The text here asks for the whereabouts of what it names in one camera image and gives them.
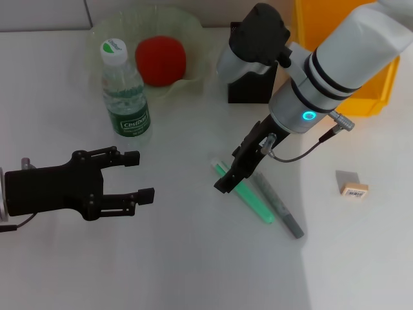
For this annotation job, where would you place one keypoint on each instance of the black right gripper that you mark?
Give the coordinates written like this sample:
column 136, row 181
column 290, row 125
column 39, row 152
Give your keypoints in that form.
column 255, row 151

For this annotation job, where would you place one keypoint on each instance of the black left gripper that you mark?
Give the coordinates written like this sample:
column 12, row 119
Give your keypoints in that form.
column 55, row 190

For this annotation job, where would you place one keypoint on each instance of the green pen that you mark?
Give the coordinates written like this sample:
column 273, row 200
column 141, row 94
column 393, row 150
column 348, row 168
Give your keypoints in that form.
column 255, row 203

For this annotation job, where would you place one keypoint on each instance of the grey marker pen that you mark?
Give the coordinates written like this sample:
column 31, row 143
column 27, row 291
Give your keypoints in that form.
column 284, row 213

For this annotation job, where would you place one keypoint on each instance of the clear green-label water bottle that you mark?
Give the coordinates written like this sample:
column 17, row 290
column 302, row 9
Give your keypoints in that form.
column 127, row 106

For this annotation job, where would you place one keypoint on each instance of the tan eraser with barcode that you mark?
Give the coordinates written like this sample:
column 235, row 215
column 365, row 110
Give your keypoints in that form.
column 354, row 190

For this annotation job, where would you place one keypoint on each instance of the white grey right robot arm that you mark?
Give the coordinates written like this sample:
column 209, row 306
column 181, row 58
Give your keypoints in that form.
column 322, row 71

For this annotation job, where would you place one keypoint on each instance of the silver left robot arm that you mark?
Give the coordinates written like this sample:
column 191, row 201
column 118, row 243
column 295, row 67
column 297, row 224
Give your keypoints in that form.
column 2, row 197

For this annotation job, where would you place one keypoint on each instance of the black mesh pen holder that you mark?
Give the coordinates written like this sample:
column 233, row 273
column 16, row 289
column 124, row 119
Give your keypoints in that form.
column 251, row 90

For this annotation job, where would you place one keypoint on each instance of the green glass fruit plate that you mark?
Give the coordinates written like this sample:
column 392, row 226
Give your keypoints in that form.
column 113, row 26

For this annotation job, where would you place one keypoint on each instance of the yellow plastic bin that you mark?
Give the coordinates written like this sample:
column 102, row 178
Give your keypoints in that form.
column 364, row 103

